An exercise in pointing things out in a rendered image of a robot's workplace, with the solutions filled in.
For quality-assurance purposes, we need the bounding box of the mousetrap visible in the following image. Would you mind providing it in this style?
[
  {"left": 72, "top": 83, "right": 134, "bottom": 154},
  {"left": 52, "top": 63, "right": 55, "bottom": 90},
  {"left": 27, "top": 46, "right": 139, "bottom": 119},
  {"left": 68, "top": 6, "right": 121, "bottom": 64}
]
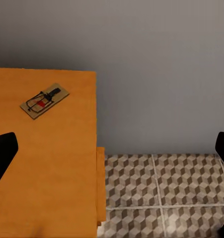
[{"left": 20, "top": 82, "right": 70, "bottom": 120}]

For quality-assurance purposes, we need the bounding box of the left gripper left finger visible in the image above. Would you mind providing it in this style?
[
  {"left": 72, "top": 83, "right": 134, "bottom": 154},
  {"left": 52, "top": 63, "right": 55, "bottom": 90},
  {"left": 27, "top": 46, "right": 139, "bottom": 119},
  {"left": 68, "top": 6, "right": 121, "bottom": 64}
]
[{"left": 0, "top": 132, "right": 18, "bottom": 180}]

